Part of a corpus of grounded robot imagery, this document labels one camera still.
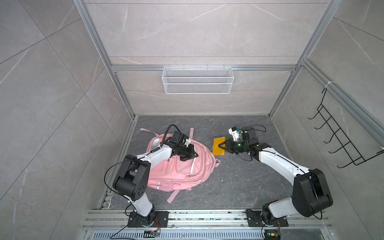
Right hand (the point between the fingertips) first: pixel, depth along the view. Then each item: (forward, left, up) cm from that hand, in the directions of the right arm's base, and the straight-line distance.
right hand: (219, 144), depth 84 cm
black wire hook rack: (-18, -52, +17) cm, 57 cm away
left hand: (-2, +12, -5) cm, 13 cm away
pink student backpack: (-15, +25, -7) cm, 30 cm away
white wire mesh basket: (+43, +11, +15) cm, 47 cm away
